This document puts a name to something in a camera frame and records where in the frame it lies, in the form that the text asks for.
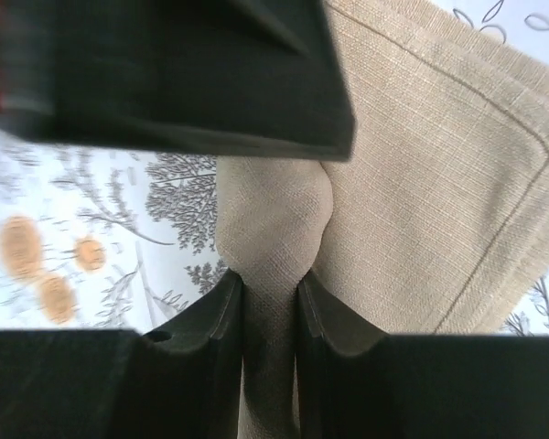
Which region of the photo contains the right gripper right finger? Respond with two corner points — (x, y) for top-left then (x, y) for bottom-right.
(296, 275), (549, 439)

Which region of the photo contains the floral tablecloth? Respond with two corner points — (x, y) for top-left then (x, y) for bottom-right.
(0, 0), (549, 339)

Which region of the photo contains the beige cloth napkin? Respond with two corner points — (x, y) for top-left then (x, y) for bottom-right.
(216, 1), (549, 438)

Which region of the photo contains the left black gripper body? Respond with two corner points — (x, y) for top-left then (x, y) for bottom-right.
(0, 1), (355, 162)

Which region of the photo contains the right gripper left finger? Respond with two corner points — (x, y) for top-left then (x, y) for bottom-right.
(0, 272), (243, 439)

